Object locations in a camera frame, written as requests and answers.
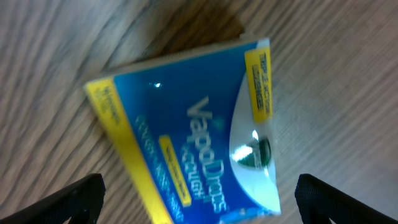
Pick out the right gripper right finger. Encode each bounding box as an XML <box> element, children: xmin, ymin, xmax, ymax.
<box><xmin>295</xmin><ymin>174</ymin><xmax>397</xmax><ymax>224</ymax></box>

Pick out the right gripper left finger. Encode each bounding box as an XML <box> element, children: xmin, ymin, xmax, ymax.
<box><xmin>1</xmin><ymin>174</ymin><xmax>106</xmax><ymax>224</ymax></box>

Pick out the blue yellow VapoDrops box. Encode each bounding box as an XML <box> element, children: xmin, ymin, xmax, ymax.
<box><xmin>84</xmin><ymin>39</ymin><xmax>281</xmax><ymax>223</ymax></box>

